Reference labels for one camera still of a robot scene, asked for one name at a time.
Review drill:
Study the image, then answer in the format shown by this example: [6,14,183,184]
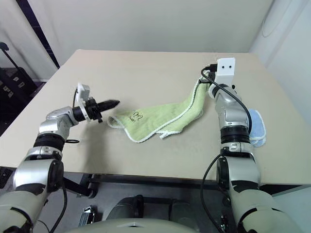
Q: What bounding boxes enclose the grey robot torso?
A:
[69,217,238,233]

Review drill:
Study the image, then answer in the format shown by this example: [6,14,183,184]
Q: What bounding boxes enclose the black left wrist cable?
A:
[72,88,80,108]

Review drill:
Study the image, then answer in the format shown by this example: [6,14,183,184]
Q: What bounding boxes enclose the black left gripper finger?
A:
[98,103,119,112]
[97,99,121,106]

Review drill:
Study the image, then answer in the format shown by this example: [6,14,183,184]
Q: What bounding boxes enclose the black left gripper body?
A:
[85,96,104,123]

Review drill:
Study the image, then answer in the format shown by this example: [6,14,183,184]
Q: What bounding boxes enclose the black right elbow cable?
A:
[202,150,231,203]

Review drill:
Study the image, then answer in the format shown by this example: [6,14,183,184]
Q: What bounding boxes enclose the black table frame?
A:
[62,172,302,198]

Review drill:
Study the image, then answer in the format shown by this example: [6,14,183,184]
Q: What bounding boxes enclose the shiny metal bracket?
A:
[81,205,96,230]

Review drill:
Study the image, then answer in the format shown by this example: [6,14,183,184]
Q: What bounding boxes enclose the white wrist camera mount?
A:
[74,83,92,122]
[216,57,236,84]

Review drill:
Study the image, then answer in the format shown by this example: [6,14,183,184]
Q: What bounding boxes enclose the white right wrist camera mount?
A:
[216,57,236,84]

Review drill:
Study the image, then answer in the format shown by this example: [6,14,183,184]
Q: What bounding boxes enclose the light blue folded towel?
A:
[247,108,267,148]

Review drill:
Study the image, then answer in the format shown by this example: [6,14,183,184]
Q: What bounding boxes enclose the green towel with white trim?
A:
[107,77,212,144]

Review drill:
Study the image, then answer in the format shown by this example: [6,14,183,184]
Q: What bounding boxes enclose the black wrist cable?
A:
[72,88,80,108]
[201,63,252,133]

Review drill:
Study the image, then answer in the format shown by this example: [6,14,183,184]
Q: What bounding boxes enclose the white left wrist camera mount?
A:
[74,83,92,122]

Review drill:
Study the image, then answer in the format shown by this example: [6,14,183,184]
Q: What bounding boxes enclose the black left elbow cable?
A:
[36,183,68,233]

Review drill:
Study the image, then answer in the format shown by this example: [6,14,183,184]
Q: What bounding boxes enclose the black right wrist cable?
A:
[201,63,252,133]

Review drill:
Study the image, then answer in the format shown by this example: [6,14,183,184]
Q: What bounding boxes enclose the black elbow cable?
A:
[36,183,68,233]
[202,150,231,203]

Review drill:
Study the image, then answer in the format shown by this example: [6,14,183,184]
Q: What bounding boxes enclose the dark vertical wall strip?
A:
[19,0,61,69]

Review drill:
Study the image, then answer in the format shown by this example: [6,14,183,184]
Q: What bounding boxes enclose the black equipment case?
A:
[0,42,37,123]

